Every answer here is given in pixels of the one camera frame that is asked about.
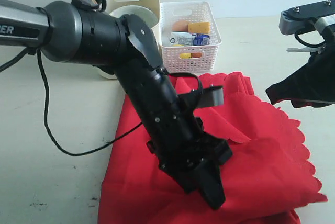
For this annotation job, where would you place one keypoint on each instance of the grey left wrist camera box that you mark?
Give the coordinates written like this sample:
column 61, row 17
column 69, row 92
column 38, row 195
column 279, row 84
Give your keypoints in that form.
column 211, row 96

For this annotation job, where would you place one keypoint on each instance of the white perforated plastic basket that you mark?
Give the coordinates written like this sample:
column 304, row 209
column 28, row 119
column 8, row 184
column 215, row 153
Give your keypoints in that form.
column 194, row 12

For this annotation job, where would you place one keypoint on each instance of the small milk carton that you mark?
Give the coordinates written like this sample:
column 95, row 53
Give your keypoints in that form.
column 189, row 39

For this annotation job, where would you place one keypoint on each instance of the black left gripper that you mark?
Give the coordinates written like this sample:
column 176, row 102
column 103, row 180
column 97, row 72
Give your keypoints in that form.
column 186, row 153

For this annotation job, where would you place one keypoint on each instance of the yellow cheese wedge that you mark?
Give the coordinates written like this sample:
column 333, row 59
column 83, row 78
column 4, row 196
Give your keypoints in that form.
column 201, row 28

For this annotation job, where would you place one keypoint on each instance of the yellow lemon with sticker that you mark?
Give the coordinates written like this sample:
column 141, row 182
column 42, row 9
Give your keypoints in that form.
column 183, row 54

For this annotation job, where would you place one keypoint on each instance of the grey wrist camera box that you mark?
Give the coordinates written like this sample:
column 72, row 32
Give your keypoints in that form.
column 211, row 96
column 307, row 18

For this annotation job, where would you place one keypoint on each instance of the red scalloped table cloth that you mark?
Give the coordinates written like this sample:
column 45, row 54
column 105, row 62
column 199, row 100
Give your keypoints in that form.
column 268, row 177

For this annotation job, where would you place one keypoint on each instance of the brown egg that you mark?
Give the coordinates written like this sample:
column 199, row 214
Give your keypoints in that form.
column 180, row 26

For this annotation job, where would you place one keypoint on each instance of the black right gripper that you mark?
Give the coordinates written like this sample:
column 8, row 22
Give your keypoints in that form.
column 316, row 77

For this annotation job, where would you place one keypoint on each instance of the orange fried nugget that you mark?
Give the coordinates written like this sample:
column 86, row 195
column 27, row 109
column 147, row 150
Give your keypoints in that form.
column 196, row 55

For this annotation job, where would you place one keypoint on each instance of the pale green ceramic bowl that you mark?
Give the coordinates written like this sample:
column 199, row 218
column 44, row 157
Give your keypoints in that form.
column 148, row 16

